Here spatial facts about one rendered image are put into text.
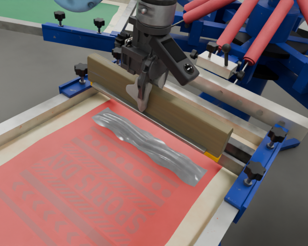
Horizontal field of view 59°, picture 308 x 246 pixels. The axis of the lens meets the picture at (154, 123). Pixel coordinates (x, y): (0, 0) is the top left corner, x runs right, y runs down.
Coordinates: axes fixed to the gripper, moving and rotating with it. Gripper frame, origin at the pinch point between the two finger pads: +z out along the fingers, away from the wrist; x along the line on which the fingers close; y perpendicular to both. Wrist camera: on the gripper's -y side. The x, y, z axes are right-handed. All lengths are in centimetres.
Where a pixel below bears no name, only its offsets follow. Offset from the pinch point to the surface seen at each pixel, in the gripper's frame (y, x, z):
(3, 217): 7.5, 36.2, 13.7
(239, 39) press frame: 6, -75, 7
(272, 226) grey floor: -53, -78, 109
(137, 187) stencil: -8.0, 12.4, 13.6
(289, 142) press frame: -39, -157, 103
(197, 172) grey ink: -16.4, -1.3, 13.1
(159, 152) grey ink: -5.3, 0.3, 13.0
